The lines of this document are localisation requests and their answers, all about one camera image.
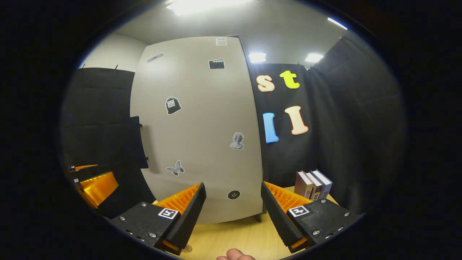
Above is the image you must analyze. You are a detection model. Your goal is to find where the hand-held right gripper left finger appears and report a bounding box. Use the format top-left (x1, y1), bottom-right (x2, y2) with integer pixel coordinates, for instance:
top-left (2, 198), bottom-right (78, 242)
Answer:
top-left (110, 182), bottom-right (207, 256)

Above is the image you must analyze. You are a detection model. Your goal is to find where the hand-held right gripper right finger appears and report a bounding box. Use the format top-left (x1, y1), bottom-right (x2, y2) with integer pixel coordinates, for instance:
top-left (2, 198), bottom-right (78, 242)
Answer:
top-left (261, 181), bottom-right (361, 254)

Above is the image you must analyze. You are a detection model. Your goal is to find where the beige cabinet door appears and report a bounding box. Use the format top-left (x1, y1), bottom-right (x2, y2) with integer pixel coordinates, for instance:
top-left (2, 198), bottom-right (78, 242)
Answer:
top-left (129, 36), bottom-right (264, 225)

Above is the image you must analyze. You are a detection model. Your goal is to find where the beige spine book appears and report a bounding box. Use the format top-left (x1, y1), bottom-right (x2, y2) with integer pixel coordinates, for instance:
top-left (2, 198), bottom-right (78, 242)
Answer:
top-left (294, 170), bottom-right (314, 199)

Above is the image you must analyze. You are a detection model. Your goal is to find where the white and black spine book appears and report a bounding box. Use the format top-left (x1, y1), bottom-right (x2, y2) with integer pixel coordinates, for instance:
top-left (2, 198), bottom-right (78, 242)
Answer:
top-left (306, 172), bottom-right (324, 201)

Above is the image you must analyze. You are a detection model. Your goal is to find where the grey-blue spine book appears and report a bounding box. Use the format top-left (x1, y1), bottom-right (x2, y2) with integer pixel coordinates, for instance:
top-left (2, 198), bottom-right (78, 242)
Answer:
top-left (311, 169), bottom-right (334, 200)

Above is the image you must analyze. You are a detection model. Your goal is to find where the black backdrop cloth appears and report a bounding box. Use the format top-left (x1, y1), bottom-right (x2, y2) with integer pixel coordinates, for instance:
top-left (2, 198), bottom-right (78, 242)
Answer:
top-left (61, 36), bottom-right (407, 218)

